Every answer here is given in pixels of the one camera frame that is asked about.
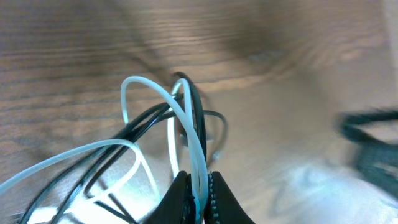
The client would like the white usb cable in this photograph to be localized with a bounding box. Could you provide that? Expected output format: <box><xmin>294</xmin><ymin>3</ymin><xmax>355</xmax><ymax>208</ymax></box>
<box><xmin>0</xmin><ymin>75</ymin><xmax>209</xmax><ymax>224</ymax></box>

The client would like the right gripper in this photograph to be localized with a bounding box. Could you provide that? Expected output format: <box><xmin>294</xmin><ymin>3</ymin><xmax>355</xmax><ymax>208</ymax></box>
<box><xmin>337</xmin><ymin>109</ymin><xmax>397</xmax><ymax>198</ymax></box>

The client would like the black usb cable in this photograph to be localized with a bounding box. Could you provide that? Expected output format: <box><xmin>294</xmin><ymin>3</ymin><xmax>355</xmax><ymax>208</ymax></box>
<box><xmin>18</xmin><ymin>71</ymin><xmax>229</xmax><ymax>224</ymax></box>

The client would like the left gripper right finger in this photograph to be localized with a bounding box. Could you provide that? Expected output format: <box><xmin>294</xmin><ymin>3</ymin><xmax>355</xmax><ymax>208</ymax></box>
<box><xmin>204</xmin><ymin>171</ymin><xmax>254</xmax><ymax>224</ymax></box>

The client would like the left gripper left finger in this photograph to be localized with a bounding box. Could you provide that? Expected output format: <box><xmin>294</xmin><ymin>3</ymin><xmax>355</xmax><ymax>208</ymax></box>
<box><xmin>146</xmin><ymin>171</ymin><xmax>196</xmax><ymax>224</ymax></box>

